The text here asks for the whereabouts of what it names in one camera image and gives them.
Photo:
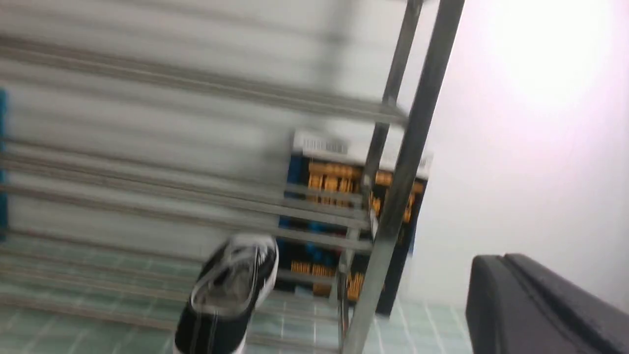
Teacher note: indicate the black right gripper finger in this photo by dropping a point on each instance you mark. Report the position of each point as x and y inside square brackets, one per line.
[515, 305]

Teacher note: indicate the black canvas sneaker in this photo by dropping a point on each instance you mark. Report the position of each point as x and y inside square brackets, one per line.
[236, 279]

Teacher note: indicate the metal shoe rack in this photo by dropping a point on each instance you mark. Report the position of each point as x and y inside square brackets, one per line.
[163, 127]

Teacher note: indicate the dark book with orange text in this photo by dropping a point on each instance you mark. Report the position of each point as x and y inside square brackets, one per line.
[325, 176]

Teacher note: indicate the green checkered tablecloth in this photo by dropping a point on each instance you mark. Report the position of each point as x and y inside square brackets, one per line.
[124, 286]

